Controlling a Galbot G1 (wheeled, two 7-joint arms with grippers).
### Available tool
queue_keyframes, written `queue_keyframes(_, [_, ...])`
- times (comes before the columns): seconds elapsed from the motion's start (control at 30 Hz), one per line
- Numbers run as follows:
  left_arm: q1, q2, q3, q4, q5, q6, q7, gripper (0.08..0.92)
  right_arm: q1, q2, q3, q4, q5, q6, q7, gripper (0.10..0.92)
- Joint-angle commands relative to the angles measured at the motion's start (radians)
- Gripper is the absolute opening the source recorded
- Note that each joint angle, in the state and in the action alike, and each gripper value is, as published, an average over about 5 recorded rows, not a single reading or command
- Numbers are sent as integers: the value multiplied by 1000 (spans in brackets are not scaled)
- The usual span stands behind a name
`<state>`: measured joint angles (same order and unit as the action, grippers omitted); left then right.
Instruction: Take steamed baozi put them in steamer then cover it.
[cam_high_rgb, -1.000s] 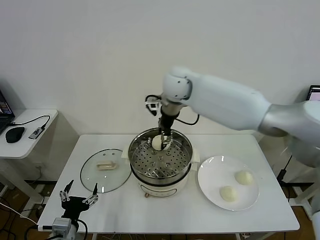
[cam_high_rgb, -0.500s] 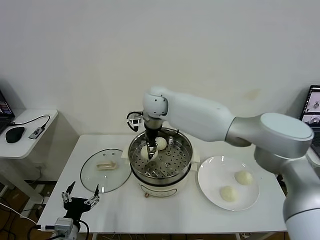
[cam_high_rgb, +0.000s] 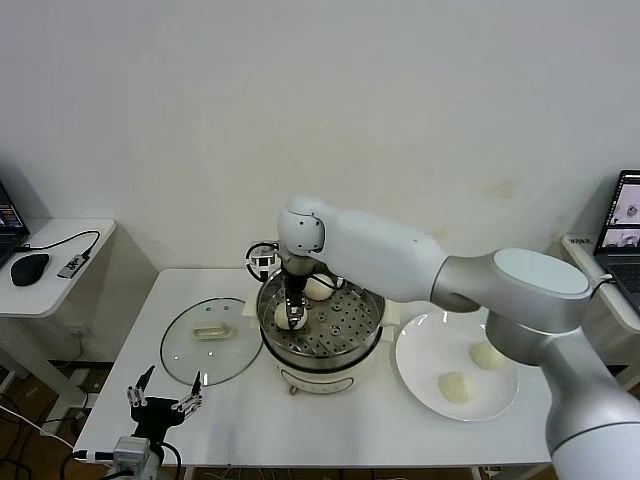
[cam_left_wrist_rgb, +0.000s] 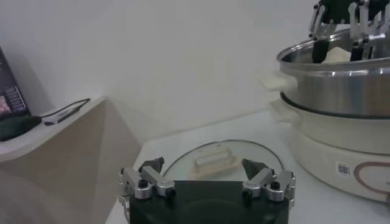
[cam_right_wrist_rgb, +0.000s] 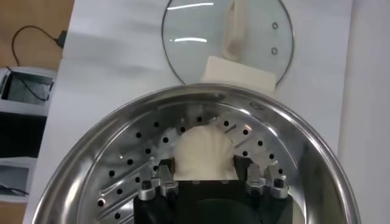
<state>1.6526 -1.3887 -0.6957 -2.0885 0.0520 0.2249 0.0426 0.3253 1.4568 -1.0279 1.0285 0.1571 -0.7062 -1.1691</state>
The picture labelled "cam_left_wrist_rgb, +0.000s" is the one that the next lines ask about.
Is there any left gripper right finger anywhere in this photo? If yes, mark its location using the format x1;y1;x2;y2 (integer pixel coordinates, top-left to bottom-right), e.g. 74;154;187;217
241;159;297;210

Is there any black usb hub cable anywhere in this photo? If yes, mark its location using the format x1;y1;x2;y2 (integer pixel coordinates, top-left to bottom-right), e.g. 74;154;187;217
41;97;91;119

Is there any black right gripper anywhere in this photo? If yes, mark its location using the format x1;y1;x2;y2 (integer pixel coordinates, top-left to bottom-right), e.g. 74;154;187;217
308;0;390;64

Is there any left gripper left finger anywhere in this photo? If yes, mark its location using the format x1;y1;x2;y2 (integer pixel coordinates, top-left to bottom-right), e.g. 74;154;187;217
118;156;176;220

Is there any grey usb hub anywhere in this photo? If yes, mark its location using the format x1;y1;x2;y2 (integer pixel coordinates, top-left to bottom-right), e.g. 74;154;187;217
44;108;83;126

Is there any white side desk with mouse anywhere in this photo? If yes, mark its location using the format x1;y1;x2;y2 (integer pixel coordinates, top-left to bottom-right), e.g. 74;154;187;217
0;97;143;224

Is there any cream electric cooking pot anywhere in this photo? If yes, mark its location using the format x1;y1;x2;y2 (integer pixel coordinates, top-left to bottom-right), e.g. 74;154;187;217
270;99;390;204

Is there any glass pot lid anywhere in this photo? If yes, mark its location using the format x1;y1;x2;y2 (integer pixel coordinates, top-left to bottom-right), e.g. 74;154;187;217
162;139;285;183

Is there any black laptop dark screen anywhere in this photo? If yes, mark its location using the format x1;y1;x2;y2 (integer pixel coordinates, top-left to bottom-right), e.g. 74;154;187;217
0;47;31;121

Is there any black computer mouse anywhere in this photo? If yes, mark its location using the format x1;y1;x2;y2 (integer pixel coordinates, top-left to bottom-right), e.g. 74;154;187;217
0;114;43;142

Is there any white steamed baozi bun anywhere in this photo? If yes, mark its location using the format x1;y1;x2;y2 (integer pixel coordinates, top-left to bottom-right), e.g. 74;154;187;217
322;46;352;64

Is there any perforated steel steamer basket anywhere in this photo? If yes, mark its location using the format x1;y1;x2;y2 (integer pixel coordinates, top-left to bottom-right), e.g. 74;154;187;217
258;29;390;119

